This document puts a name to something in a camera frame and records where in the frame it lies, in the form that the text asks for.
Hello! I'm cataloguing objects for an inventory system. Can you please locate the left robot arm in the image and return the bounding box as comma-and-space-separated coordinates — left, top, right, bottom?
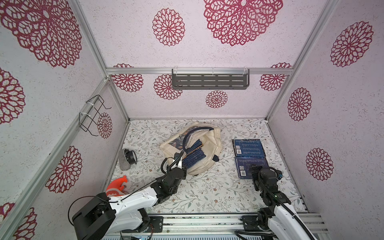
72, 151, 187, 240

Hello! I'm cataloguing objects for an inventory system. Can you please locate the red toy figure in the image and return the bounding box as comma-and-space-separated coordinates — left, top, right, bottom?
106, 176, 129, 197

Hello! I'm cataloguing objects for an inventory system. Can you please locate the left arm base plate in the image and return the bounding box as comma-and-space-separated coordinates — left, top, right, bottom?
122, 216, 164, 233

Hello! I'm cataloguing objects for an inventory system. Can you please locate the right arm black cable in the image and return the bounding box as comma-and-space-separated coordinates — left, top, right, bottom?
233, 167, 316, 240

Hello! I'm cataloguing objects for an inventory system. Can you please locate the stack of blue books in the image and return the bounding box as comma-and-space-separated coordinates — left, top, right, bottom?
182, 140, 206, 170

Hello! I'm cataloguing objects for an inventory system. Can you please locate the cream canvas tote bag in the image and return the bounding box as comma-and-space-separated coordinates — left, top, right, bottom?
160, 122, 223, 176

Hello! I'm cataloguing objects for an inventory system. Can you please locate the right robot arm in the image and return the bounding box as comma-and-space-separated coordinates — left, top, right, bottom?
250, 165, 316, 240

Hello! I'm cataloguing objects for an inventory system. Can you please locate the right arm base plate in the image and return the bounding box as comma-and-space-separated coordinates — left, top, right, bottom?
241, 214, 270, 232

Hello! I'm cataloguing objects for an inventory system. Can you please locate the black wire wall rack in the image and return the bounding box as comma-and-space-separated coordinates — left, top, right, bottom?
78, 95, 111, 137

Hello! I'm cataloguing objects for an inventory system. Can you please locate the grey slotted wall shelf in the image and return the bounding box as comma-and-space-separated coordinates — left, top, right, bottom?
171, 69, 250, 90

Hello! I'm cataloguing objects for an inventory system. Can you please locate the blue book with barcode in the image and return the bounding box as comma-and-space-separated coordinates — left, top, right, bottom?
232, 139, 266, 158

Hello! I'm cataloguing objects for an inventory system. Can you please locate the aluminium rail frame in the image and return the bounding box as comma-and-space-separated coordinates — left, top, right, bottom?
101, 212, 329, 240

